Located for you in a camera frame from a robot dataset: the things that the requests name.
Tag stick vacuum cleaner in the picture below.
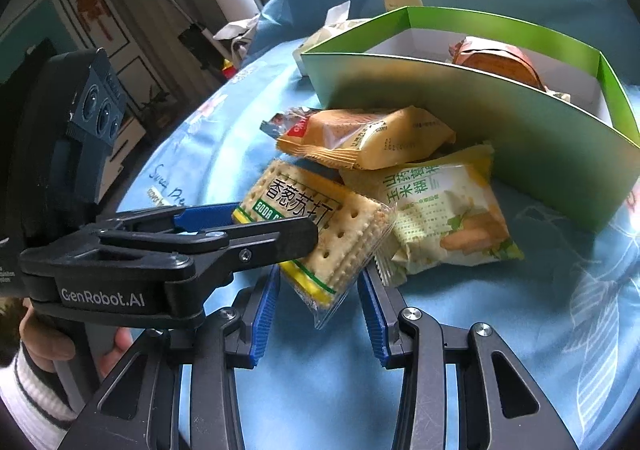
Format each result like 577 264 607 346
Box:
134 0 223 75

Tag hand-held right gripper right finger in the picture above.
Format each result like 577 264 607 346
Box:
357 267 581 450

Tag red figure wall decoration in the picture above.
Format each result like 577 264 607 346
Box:
75 0 108 38

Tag white paper roll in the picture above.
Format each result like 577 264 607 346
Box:
216 0 261 23

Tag green yellow snack packet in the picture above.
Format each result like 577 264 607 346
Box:
340 142 526 287

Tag crumpled white plastic bag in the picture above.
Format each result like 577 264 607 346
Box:
214 14 261 55

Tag green cardboard box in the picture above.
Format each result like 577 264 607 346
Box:
300 6 640 233

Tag pale yellow snack packet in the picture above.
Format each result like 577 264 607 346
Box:
292 17 381 75

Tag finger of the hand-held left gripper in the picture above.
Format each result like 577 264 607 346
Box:
97 217 319 303
95 202 243 233

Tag person's left hand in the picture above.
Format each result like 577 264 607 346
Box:
20 307 133 378

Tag white panelled wardrobe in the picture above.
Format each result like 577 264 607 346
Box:
0 0 171 165

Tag yellow orange snack packet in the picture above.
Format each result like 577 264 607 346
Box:
276 106 457 171

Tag clear soda cracker packet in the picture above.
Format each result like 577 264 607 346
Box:
231 159 396 329

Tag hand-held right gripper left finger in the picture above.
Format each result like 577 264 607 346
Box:
75 265 282 450

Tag small red snack packet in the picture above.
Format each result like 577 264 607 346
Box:
260 108 321 141

